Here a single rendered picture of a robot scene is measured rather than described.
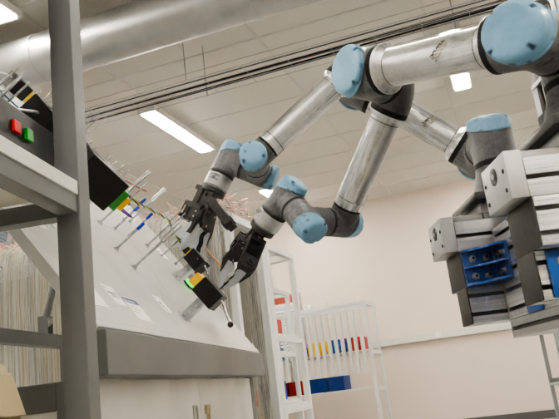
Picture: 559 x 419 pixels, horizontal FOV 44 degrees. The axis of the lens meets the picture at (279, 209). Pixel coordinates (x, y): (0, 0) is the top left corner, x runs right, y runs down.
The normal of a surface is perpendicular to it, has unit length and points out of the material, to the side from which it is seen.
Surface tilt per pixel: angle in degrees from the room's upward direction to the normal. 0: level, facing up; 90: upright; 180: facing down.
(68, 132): 90
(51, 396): 90
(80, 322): 90
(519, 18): 92
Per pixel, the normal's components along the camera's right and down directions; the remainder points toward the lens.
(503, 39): -0.69, -0.07
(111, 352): 0.98, -0.16
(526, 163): 0.00, -0.25
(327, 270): -0.33, -0.20
